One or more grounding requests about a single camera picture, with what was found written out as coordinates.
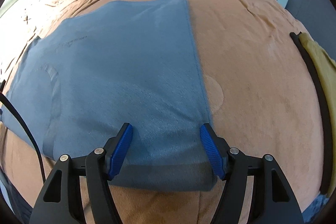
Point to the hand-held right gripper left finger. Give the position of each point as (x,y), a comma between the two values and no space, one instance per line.
(122,150)

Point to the dark cloth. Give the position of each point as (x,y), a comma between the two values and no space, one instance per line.
(15,200)

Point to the grey-blue t-shirt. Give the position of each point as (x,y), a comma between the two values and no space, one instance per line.
(118,69)

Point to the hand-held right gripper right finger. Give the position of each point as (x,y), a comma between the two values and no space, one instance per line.
(210,148)

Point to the yellow cloth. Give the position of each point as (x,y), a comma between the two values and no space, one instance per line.
(323,61)

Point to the orange blanket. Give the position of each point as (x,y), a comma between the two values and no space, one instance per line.
(249,56)

